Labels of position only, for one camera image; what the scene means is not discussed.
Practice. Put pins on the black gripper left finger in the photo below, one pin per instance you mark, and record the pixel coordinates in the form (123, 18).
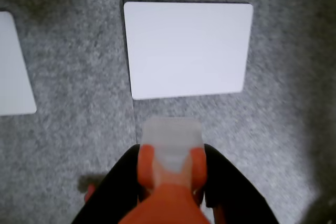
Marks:
(115, 192)

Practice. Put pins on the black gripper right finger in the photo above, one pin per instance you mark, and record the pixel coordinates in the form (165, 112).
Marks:
(236, 187)

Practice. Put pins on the orange shrimp sushi fish toy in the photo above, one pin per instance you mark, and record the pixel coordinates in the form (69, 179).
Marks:
(168, 197)

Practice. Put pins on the grey carpet tile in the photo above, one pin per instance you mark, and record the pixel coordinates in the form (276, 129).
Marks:
(283, 103)
(73, 77)

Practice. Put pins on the white card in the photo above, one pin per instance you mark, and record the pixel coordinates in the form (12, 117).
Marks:
(187, 51)
(13, 72)

